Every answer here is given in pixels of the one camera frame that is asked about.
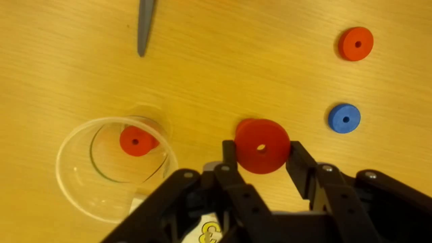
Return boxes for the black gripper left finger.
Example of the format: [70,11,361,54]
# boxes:
[100,140,274,243]

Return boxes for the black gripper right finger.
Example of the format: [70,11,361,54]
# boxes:
[288,141,432,243]

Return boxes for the blue disc with hole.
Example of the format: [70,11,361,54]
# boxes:
[327,103,362,135]

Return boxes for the transparent plastic cup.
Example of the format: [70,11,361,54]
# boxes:
[54,104,180,226]

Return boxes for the black orange handled scissors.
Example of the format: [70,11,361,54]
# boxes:
[137,0,159,59]

